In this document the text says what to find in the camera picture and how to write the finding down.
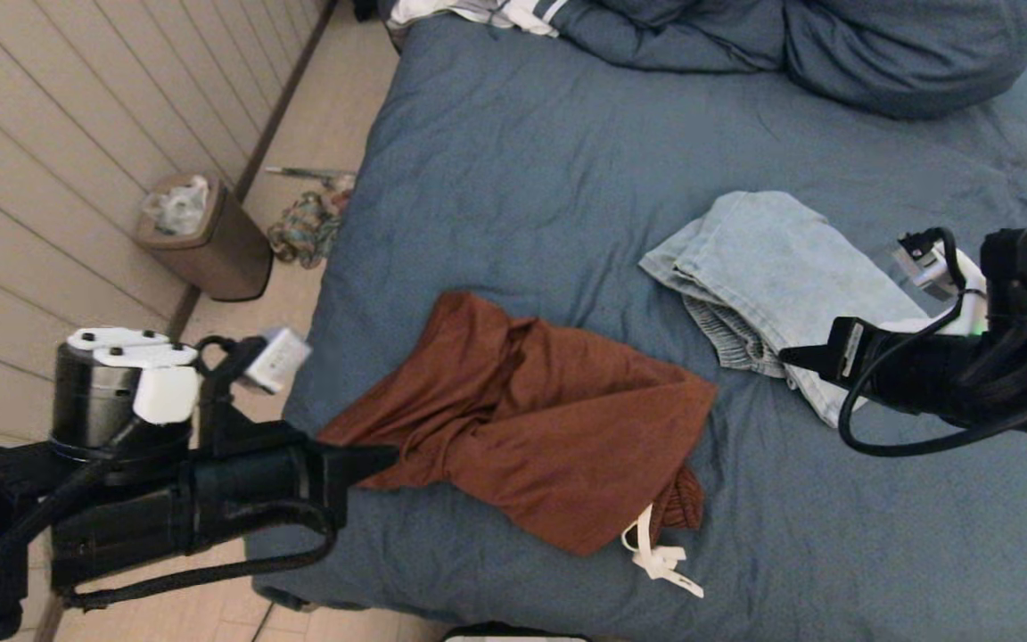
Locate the crumpled blue duvet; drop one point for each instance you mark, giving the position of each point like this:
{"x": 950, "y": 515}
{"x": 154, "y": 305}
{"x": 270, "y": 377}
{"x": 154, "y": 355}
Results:
{"x": 906, "y": 53}

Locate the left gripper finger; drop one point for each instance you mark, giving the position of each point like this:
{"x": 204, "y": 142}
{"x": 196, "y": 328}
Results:
{"x": 369, "y": 453}
{"x": 362, "y": 468}

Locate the clear plastic bin liner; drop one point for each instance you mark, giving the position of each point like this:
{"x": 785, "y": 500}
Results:
{"x": 176, "y": 209}

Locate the blue bed cover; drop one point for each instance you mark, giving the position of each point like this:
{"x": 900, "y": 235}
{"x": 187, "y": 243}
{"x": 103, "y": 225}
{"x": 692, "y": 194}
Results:
{"x": 522, "y": 134}

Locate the brown shorts with white print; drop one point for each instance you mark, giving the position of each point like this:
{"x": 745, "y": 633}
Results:
{"x": 549, "y": 419}

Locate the white striped garment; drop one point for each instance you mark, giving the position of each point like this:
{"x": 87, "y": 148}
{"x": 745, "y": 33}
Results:
{"x": 527, "y": 13}

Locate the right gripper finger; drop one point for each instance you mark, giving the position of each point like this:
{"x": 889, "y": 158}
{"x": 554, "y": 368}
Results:
{"x": 815, "y": 351}
{"x": 821, "y": 364}

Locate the brown metal trash bin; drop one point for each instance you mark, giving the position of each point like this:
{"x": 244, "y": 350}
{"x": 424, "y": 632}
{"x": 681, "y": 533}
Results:
{"x": 228, "y": 254}

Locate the multicoloured cloth bundle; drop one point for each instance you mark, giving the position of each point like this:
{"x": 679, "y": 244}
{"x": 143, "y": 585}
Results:
{"x": 304, "y": 230}

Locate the thin grey rod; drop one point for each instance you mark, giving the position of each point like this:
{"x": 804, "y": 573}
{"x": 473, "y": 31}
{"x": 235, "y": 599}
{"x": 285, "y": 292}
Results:
{"x": 299, "y": 172}

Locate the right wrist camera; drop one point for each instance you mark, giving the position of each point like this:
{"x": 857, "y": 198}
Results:
{"x": 924, "y": 267}

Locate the small black object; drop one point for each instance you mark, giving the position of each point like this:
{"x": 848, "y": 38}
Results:
{"x": 365, "y": 9}

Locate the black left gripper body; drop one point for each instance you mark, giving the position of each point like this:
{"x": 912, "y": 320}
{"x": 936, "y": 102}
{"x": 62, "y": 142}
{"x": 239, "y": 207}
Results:
{"x": 237, "y": 499}

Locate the light blue denim shorts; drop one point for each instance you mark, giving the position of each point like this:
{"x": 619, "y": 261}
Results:
{"x": 763, "y": 259}

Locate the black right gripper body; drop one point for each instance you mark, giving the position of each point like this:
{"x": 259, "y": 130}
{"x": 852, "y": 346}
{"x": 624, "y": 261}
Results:
{"x": 924, "y": 374}

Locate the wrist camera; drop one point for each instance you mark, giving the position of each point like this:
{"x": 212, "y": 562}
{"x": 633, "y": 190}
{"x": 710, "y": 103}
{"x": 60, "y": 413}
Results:
{"x": 924, "y": 267}
{"x": 277, "y": 359}

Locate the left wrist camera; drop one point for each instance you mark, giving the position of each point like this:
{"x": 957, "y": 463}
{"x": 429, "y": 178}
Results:
{"x": 277, "y": 359}

